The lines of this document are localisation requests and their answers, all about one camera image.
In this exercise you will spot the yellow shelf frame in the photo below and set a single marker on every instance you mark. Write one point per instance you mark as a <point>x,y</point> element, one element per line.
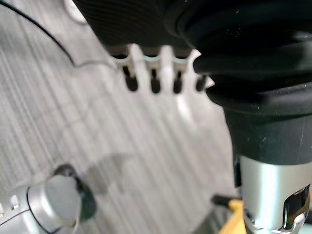
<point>235,207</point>

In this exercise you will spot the black shelf foot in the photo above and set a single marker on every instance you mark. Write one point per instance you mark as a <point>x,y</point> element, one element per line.
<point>220,200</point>

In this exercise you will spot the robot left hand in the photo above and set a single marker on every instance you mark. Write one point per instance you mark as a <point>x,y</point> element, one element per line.
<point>243,61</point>

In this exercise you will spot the dark robot foot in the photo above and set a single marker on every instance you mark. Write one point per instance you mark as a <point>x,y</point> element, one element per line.
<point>85,197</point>

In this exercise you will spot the white round floor disc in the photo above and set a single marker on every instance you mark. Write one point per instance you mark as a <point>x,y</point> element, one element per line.
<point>74,12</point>

